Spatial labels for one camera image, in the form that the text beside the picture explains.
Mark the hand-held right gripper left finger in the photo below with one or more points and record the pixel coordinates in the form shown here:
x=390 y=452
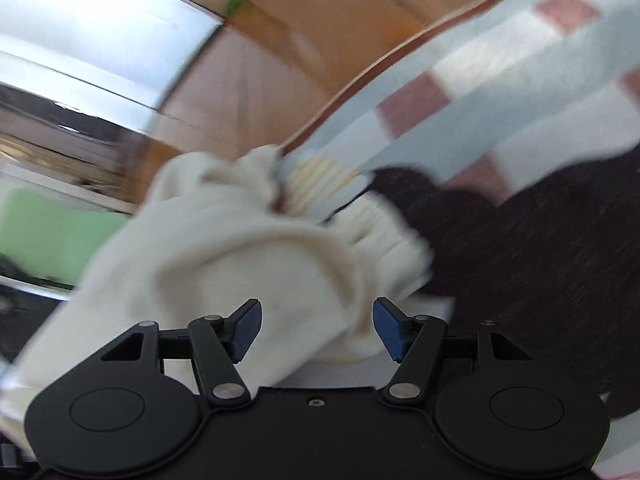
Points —
x=247 y=327

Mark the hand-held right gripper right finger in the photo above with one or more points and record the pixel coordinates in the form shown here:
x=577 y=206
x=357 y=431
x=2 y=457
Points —
x=387 y=330

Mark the cream knit sweater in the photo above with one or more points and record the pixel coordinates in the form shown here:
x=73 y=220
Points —
x=200 y=260

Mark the dark brown garment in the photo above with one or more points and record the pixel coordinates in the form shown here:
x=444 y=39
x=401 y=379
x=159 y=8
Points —
x=525 y=260

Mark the dark grey cloth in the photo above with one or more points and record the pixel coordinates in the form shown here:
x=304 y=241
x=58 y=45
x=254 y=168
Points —
x=25 y=320

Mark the green mat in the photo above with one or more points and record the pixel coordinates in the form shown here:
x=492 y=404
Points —
x=45 y=235

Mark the checkered blanket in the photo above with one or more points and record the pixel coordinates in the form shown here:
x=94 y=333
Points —
x=475 y=100

